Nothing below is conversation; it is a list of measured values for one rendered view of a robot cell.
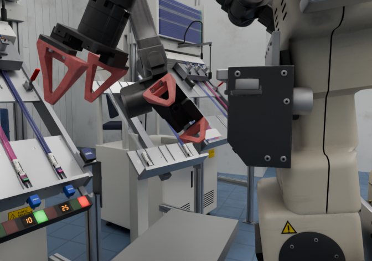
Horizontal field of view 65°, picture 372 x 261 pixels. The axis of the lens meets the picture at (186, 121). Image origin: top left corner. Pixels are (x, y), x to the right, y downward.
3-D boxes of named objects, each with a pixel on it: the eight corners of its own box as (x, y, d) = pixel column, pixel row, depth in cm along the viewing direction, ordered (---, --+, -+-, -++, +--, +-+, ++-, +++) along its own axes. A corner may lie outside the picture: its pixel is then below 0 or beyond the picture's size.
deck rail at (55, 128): (86, 186, 103) (93, 175, 101) (81, 187, 102) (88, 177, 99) (9, 55, 128) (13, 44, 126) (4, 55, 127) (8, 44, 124)
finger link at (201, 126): (172, 134, 52) (161, 116, 60) (194, 159, 55) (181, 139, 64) (201, 110, 52) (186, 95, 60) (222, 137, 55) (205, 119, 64)
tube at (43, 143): (61, 173, 95) (62, 171, 95) (57, 174, 94) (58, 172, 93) (3, 70, 113) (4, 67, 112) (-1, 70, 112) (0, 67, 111)
